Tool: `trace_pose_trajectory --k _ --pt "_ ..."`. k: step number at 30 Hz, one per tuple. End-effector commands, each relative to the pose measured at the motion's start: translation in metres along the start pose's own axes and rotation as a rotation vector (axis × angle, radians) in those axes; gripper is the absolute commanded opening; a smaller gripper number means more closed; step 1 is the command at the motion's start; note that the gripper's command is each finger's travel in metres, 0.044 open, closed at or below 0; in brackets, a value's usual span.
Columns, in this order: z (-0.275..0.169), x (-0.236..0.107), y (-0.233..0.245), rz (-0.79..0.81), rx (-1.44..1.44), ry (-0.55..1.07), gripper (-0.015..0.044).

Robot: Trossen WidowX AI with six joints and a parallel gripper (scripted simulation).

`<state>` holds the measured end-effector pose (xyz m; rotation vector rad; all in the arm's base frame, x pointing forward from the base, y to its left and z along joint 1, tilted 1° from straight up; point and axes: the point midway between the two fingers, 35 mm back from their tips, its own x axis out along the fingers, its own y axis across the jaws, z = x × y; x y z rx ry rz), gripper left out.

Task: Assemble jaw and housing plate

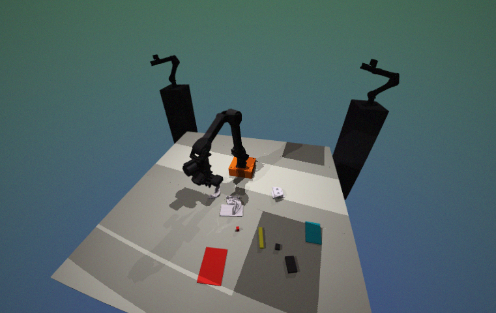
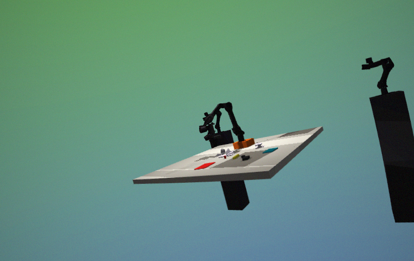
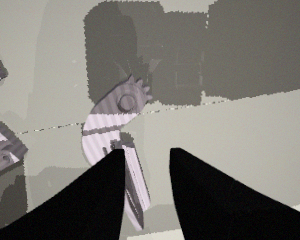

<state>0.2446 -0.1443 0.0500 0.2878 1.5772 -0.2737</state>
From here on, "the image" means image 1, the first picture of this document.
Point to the teal flat plate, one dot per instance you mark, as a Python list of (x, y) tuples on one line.
[(313, 233)]

